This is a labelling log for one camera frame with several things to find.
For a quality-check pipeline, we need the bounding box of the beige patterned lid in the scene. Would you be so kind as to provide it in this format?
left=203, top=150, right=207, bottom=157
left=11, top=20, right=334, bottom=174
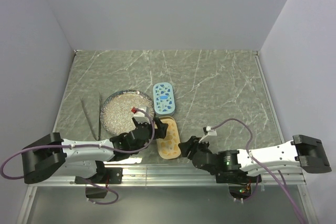
left=156, top=116, right=181, bottom=145

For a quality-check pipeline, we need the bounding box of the beige lunch box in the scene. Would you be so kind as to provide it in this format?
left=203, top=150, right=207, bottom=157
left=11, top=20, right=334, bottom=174
left=157, top=142, right=181, bottom=159

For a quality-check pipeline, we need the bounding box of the blue lunch box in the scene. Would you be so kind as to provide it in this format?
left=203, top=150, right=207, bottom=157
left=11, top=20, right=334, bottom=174
left=154, top=106, right=175, bottom=116

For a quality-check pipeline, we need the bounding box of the blue patterned lid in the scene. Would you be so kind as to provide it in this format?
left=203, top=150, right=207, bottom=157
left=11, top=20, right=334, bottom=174
left=153, top=82, right=175, bottom=108

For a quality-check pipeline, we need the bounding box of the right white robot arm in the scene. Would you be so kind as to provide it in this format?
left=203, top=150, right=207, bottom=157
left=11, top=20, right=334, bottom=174
left=179, top=135, right=332, bottom=182

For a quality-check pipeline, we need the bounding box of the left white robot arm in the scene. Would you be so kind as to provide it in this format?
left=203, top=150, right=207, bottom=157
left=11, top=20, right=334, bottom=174
left=22, top=118, right=168, bottom=184

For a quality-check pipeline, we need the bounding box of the speckled round plate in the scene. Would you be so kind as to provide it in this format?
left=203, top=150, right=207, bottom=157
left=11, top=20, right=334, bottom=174
left=100, top=90, right=154, bottom=135

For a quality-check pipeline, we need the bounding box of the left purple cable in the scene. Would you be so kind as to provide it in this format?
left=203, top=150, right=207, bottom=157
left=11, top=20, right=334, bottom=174
left=0, top=108, right=156, bottom=205

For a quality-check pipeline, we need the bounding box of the purple cable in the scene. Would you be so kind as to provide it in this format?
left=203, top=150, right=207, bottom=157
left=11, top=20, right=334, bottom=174
left=209, top=118, right=308, bottom=224
left=0, top=108, right=156, bottom=205

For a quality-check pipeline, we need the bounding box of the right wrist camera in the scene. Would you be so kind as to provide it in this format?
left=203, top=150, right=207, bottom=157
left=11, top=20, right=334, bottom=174
left=199, top=126, right=217, bottom=142

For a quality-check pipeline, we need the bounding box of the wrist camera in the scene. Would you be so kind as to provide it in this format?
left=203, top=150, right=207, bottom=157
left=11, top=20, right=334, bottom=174
left=199, top=126, right=217, bottom=142
left=131, top=106, right=150, bottom=124

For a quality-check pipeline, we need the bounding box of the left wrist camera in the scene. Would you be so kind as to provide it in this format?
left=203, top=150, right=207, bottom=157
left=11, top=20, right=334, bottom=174
left=131, top=106, right=150, bottom=124

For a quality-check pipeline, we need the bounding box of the aluminium frame rail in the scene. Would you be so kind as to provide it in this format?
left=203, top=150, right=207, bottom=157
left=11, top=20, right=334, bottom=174
left=28, top=164, right=306, bottom=187

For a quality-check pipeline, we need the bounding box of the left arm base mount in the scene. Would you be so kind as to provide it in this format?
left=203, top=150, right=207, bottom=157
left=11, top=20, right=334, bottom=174
left=75, top=166, right=124, bottom=200

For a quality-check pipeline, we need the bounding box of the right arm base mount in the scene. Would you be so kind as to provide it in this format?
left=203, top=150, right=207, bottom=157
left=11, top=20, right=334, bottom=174
left=215, top=172, right=262, bottom=201

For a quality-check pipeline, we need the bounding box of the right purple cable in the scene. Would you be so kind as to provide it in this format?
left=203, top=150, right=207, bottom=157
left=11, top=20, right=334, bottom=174
left=209, top=118, right=308, bottom=224

